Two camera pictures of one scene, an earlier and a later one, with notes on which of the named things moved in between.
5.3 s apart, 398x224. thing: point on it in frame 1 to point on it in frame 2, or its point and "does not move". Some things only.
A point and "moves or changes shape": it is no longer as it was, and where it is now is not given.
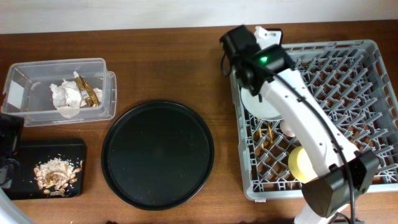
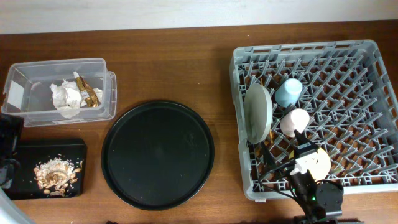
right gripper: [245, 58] to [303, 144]
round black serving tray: [158, 155] does not move
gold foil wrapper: [87, 93] does not move
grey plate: [262, 110] moves or changes shape
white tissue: [68, 98] does not move
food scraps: [55, 175] does not move
